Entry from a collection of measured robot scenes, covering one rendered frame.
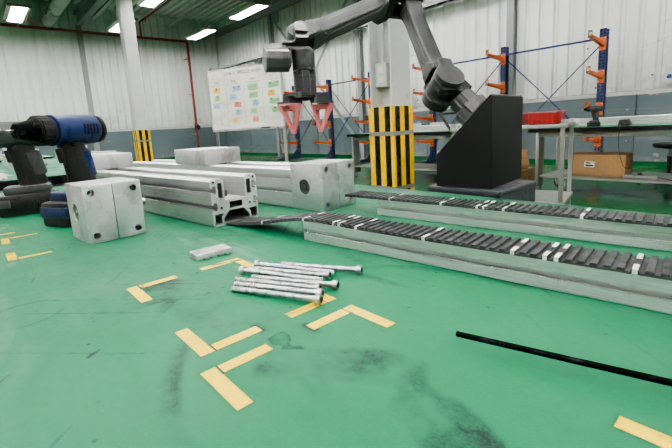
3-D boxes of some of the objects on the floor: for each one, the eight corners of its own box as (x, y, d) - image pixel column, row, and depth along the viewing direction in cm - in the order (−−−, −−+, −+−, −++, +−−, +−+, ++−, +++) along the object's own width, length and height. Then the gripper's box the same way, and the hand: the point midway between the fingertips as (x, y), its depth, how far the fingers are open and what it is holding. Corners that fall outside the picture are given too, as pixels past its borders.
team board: (210, 189, 693) (197, 70, 660) (230, 184, 737) (219, 73, 703) (282, 191, 622) (272, 58, 589) (300, 186, 665) (291, 62, 632)
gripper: (292, 66, 95) (297, 134, 98) (333, 70, 106) (336, 131, 108) (273, 70, 100) (278, 134, 102) (314, 73, 110) (318, 131, 113)
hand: (308, 129), depth 105 cm, fingers open, 9 cm apart
